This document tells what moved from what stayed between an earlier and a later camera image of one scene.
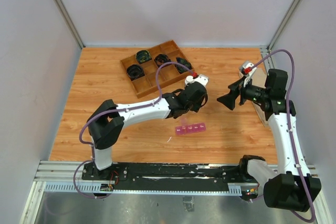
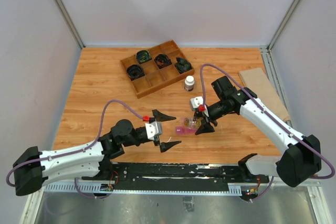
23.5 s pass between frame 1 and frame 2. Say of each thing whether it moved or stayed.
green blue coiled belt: stayed
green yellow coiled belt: stayed
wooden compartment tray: stayed
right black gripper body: moved
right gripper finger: moved
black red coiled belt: stayed
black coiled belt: stayed
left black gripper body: moved
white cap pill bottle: stayed
